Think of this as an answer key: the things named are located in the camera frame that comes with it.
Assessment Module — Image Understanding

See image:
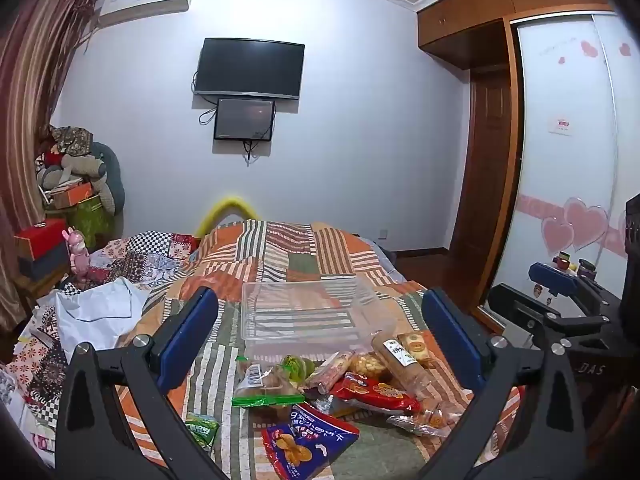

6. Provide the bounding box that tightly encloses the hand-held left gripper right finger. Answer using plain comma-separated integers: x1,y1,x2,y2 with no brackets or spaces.
415,287,588,480

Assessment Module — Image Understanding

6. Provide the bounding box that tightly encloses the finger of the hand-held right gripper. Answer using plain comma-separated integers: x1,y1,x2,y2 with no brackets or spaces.
487,284,601,352
529,261,621,318

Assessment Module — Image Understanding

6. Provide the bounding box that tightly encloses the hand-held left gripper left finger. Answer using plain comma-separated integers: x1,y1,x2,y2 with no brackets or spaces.
55,286,231,480

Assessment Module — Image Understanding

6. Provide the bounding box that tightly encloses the yellow cake packet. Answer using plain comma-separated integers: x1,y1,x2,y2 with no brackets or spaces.
397,331,436,366

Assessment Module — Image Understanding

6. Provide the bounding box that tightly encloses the long brown bread packet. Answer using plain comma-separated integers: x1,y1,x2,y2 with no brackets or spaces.
371,331,433,403

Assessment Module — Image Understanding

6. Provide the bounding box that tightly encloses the orange snack packet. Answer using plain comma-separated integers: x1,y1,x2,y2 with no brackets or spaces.
385,407,466,438

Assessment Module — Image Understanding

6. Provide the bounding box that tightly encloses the popcorn bag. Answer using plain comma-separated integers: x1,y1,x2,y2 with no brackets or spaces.
347,352,388,378

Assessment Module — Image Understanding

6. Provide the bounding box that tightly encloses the bread bag with green seal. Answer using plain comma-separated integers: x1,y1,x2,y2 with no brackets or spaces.
231,355,301,411

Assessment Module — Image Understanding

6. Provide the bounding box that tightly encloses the red snack packet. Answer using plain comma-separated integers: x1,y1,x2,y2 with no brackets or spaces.
330,372,421,416

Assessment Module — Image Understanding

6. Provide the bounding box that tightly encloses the small green snack packet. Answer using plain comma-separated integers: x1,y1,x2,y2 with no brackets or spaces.
184,412,221,458

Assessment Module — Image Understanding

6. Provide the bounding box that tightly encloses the green jelly packet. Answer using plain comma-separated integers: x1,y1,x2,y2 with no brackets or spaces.
280,354,316,383

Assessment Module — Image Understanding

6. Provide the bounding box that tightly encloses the clear plastic container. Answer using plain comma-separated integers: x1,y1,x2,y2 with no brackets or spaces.
241,280,381,361

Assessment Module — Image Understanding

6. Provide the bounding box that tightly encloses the pink striped snack packet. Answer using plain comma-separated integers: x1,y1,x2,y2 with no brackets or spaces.
302,351,356,395

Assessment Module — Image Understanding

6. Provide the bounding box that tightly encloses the blue chips bag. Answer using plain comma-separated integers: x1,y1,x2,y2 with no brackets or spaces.
261,404,361,480

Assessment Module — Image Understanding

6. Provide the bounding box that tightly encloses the small pink heart sticker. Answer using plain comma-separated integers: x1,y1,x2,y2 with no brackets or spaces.
542,217,576,257

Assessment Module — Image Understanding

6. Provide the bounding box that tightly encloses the large pink heart sticker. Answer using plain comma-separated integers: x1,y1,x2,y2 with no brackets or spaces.
565,197,609,253

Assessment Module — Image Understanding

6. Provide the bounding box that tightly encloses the white cloth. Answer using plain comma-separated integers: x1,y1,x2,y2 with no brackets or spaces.
55,277,151,351

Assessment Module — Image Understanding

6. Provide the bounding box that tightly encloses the grey blue bed sheet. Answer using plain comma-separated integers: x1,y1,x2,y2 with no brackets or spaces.
357,232,408,283

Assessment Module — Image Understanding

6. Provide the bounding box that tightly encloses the yellow hoop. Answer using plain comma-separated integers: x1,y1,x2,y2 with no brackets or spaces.
195,197,258,238

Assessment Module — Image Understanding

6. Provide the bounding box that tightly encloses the wooden door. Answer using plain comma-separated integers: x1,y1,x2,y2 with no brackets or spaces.
450,67,516,261

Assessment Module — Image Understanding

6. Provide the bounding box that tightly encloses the pink bunny toy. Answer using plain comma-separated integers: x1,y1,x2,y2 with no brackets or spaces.
62,228,91,277

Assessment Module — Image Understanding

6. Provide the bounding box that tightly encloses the dark grey box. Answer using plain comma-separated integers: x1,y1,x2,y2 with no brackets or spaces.
17,245,71,282

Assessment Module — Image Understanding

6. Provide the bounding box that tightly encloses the wooden wardrobe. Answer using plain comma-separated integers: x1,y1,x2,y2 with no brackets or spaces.
417,0,640,341

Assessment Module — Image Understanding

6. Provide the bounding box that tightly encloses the red box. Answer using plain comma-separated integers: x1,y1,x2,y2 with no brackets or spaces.
14,218,68,261

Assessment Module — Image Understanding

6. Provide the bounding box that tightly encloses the orange box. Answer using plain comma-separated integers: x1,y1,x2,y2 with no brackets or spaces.
50,182,94,209

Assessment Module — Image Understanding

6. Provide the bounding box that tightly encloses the grey plush toy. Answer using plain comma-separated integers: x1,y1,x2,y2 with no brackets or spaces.
37,152,116,213

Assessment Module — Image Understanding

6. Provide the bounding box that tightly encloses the patterned cloth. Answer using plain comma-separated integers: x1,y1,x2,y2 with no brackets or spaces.
50,127,96,156

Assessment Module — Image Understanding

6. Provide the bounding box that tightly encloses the striped brown curtain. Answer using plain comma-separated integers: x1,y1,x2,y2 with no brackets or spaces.
0,0,103,326

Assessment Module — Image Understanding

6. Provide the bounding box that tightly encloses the white air conditioner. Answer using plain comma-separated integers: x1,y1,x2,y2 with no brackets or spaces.
97,0,196,26

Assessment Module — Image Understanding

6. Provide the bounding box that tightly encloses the small wall monitor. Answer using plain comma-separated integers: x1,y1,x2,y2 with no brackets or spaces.
213,98,276,142

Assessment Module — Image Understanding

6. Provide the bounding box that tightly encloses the wall television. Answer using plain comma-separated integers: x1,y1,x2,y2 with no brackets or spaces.
194,37,306,101

